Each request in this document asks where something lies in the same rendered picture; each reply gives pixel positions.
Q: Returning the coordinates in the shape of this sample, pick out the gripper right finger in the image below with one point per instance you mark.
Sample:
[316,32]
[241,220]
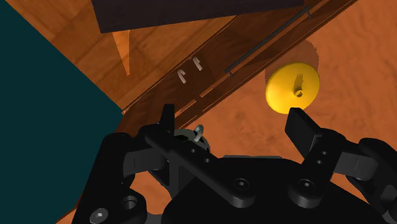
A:
[305,133]

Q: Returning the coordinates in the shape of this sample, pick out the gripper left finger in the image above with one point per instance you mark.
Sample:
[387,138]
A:
[186,155]

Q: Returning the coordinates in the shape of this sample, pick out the yellow round disc with hole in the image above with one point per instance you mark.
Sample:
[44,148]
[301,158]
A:
[282,90]

